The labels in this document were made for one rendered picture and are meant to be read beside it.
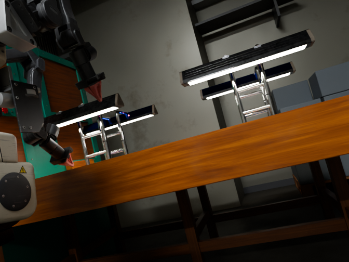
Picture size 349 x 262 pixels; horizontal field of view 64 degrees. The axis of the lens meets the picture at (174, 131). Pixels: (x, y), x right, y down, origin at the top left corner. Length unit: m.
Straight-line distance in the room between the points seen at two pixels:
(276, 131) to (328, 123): 0.17
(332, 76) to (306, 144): 2.03
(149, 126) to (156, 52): 0.90
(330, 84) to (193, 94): 1.38
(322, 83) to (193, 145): 2.11
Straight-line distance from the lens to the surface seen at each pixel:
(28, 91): 0.98
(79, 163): 2.33
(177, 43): 3.44
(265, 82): 1.52
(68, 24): 1.10
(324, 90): 2.99
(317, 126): 1.04
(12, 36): 0.87
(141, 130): 3.43
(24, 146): 2.05
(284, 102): 3.33
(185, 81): 1.37
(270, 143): 1.02
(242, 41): 4.00
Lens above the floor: 0.71
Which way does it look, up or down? 5 degrees up
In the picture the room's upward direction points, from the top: 14 degrees counter-clockwise
